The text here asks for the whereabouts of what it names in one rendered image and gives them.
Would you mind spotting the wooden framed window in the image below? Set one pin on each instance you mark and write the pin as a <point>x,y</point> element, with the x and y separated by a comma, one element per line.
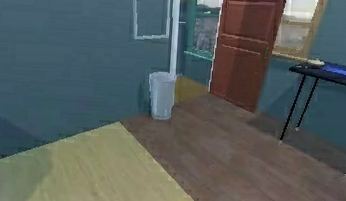
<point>297,27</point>

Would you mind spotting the teal framed window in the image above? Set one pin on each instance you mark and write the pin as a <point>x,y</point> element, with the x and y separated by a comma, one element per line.
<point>204,23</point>

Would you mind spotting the blue flat book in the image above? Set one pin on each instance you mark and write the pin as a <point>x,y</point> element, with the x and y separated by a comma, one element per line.
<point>339,69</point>

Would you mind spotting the black table with thin legs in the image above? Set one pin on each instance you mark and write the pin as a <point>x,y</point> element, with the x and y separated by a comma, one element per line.
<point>329,77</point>

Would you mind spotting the white framed wall picture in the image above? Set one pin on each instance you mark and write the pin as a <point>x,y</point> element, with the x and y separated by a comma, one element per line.
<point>152,13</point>

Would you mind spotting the small white object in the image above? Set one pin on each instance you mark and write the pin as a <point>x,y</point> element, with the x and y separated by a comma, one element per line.
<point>316,62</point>

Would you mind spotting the reddish brown room door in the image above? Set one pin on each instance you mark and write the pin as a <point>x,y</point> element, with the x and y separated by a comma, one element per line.
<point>244,49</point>

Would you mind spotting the gray cylindrical trash can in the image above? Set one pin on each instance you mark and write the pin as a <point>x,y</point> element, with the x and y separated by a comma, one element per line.
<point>162,96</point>

